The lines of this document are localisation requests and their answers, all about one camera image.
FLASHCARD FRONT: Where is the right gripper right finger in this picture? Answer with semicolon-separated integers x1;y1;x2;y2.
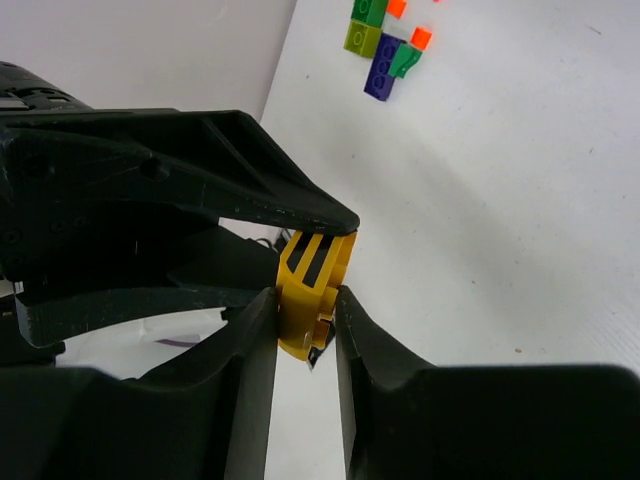
335;287;639;479

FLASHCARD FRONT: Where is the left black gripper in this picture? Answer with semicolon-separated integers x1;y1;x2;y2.
1;63;360;365

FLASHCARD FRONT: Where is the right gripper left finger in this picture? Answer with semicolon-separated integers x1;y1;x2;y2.
1;288;278;479

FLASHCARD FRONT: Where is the yellow curved lego piece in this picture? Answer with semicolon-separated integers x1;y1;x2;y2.
276;231;357;362

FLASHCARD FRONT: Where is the lime green lego brick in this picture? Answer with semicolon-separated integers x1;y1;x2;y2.
343;20;382;58

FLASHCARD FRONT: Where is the purple lego brick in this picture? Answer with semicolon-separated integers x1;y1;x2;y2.
364;33;406;101

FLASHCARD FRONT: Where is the green slope lego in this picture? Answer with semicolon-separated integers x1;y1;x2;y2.
389;44;422;78

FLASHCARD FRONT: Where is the dark green lego brick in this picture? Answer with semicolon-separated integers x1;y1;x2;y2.
351;0;389;28

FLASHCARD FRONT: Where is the orange small lego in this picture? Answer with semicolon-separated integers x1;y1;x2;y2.
386;0;407;19
410;26;433;51

